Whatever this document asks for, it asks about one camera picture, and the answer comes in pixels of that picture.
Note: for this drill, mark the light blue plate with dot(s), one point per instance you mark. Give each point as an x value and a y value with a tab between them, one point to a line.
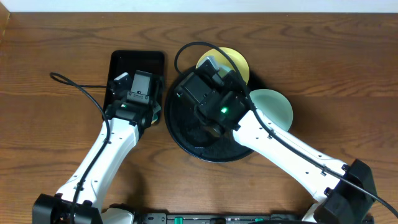
225	71
275	106

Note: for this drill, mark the green yellow sponge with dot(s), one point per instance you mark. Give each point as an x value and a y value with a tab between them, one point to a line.
156	111

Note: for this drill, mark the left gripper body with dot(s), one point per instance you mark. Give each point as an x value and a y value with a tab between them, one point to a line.
158	90

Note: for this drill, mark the round black tray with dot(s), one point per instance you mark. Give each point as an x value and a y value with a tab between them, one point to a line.
187	132

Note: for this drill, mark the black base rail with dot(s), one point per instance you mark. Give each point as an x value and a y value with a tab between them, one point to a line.
207	218

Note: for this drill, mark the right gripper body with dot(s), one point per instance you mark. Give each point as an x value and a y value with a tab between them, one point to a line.
232	84

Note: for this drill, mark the black rectangular tray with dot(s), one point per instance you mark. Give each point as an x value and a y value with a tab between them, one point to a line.
129	61

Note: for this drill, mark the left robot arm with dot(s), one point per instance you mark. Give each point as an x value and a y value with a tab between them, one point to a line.
81	198

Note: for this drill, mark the yellow plate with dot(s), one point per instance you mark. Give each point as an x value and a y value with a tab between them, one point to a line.
235	56

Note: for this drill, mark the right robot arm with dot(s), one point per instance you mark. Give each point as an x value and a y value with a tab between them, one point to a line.
215	117

